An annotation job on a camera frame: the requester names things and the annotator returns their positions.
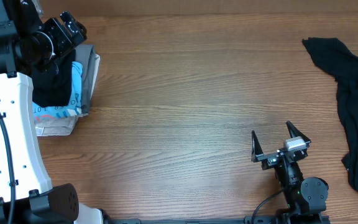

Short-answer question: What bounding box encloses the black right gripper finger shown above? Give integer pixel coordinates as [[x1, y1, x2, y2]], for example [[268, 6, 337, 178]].
[[286, 121, 311, 146], [251, 130, 264, 162]]

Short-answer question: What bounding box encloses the black t-shirt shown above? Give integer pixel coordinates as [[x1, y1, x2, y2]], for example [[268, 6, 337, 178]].
[[32, 50, 76, 108]]

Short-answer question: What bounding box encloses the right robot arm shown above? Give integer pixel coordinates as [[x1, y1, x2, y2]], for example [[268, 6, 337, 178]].
[[250, 121, 330, 223]]

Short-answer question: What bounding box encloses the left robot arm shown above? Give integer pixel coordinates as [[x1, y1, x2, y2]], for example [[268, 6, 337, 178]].
[[0, 1, 108, 223]]

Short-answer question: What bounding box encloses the black clothes pile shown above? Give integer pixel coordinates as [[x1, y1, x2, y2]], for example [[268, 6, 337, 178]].
[[302, 37, 358, 192]]

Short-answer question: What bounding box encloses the grey folded garment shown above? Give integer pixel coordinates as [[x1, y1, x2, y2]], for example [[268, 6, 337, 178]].
[[75, 44, 96, 114]]

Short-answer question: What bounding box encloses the light blue folded shirt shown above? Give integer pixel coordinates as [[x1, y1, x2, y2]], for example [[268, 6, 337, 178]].
[[32, 61, 83, 122]]

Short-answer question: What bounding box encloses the beige folded garment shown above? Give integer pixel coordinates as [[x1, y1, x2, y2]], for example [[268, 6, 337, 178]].
[[32, 54, 100, 136]]

